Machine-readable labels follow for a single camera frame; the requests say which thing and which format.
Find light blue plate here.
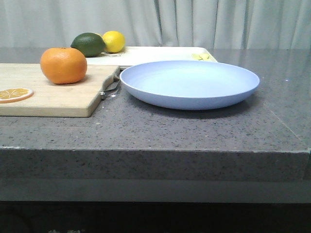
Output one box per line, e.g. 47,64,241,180
120,60,260,110

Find orange fruit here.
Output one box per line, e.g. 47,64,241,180
40,48,87,84

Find cream white tray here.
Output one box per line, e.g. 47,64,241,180
87,47,217,69

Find yellow plastic utensil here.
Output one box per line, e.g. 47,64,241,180
191,54,202,60

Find yellow plastic knife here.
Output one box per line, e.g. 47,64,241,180
199,53,210,61

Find wooden cutting board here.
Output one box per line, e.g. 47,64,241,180
0,63,120,117

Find yellow lemon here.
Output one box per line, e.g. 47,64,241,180
102,31,125,53

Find green lime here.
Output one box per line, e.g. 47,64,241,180
70,33,106,57

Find grey white curtain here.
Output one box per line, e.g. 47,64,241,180
0,0,311,49

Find orange slice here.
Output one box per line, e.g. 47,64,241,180
0,87,34,103

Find metal cutting board handle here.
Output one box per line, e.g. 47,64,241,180
100,74,121,100

